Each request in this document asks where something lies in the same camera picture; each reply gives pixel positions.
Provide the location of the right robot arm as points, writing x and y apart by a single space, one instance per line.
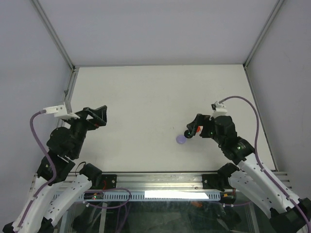
286 211

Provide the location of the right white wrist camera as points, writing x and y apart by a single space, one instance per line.
219 109

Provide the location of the black earbud charging case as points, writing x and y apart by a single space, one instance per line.
187 134

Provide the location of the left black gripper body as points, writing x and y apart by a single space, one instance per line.
82 124

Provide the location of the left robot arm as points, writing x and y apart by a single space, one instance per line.
42 211

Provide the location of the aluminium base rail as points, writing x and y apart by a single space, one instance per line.
173 181

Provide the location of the purple earbud charging case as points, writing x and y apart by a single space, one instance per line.
181 139

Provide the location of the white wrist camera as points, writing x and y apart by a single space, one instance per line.
219 109
62 111

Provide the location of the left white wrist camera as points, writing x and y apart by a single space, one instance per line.
62 111

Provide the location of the slotted cable duct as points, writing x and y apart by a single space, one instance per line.
151 196

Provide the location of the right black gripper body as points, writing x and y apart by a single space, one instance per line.
208 130

